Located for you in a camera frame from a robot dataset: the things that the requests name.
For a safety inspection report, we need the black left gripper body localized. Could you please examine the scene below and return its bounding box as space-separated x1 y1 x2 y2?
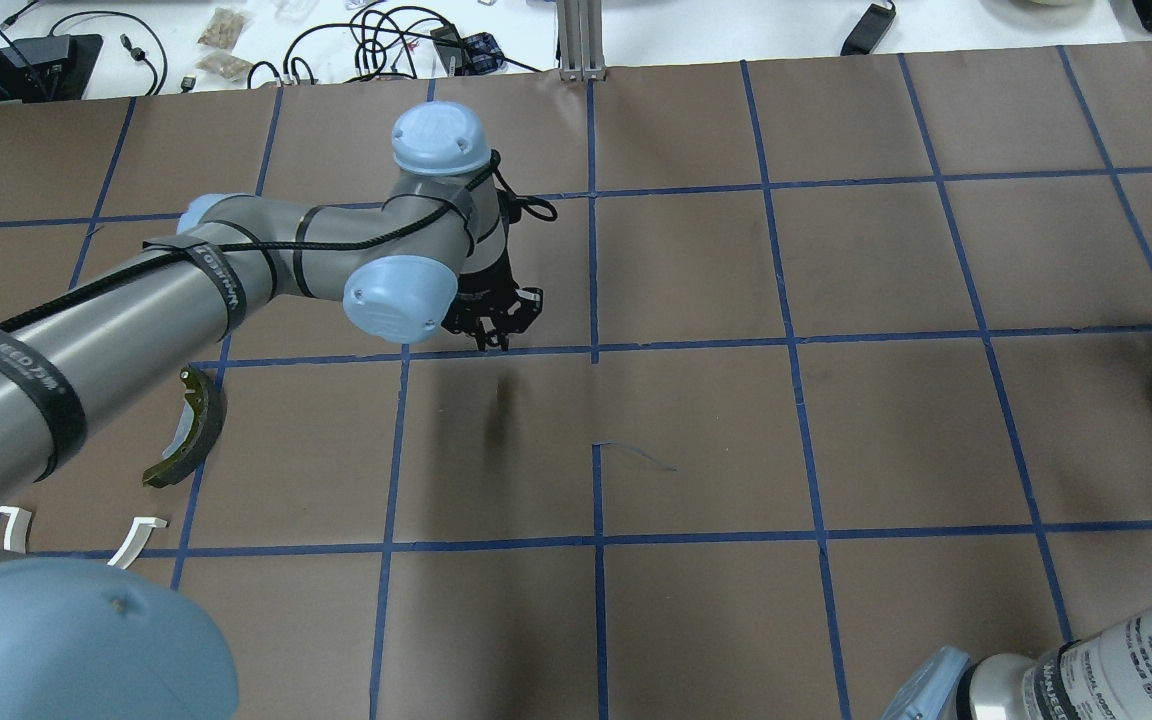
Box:
442 190 544 340

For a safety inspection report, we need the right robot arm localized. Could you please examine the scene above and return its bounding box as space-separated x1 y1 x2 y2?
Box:
881 607 1152 719

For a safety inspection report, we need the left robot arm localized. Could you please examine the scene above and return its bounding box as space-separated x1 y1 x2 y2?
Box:
0 101 558 719

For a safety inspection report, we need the loose blue thread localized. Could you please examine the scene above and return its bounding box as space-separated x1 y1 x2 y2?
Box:
594 441 679 471

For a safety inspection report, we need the green brake shoe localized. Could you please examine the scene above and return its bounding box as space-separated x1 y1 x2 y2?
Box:
141 364 227 488

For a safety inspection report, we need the bag of small parts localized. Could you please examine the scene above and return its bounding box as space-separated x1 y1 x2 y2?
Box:
197 6 252 51

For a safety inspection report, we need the black power adapter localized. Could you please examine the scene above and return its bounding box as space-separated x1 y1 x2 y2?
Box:
838 1 897 56

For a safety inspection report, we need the white curved plastic part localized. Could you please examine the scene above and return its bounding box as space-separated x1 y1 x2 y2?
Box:
0 506 169 570

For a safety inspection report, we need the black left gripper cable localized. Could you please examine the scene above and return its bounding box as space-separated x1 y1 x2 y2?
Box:
0 150 558 331

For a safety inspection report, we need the aluminium frame post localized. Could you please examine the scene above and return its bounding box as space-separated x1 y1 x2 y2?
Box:
554 0 607 82

